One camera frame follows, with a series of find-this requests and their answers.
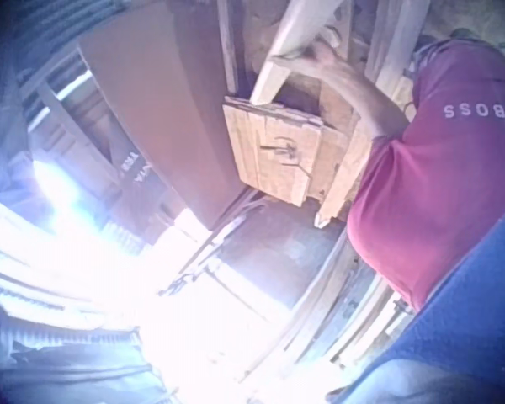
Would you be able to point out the person's left hand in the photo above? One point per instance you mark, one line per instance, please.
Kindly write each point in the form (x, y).
(324, 59)

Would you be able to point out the person's left fingers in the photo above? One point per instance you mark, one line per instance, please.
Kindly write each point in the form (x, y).
(332, 37)

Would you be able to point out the pale wooden plank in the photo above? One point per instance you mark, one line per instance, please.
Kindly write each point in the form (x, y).
(288, 33)

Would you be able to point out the bundle of pale wooden slats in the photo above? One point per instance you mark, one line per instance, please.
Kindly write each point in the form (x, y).
(393, 38)

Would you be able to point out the wooden crate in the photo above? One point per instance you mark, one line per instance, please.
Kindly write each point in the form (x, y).
(284, 151)

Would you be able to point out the brown board panel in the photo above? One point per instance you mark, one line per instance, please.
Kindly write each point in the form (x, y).
(168, 109)

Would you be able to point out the heap of wooden strips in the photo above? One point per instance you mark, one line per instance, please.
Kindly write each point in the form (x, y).
(320, 303)

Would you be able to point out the wooden rack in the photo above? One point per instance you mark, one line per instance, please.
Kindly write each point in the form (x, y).
(84, 139)

